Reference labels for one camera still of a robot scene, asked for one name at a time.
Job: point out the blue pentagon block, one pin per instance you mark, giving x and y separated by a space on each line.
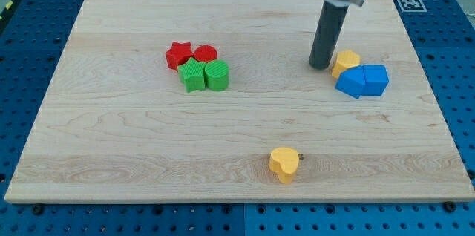
352 82

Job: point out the yellow hexagon block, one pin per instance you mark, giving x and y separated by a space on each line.
345 60

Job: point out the green star block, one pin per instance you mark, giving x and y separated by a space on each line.
191 74

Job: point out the light wooden board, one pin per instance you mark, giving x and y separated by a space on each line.
118 126

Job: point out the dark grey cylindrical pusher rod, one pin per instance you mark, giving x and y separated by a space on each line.
326 36

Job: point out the blue cube block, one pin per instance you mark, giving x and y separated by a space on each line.
376 80

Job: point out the yellow heart block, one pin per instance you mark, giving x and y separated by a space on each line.
284 162

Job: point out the white fiducial marker tag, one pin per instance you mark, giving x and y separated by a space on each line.
412 6

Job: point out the red cylinder block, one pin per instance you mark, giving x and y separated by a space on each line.
205 53

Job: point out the green cylinder block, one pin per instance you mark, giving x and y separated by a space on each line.
217 75

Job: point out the red star block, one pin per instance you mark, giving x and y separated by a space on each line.
178 54

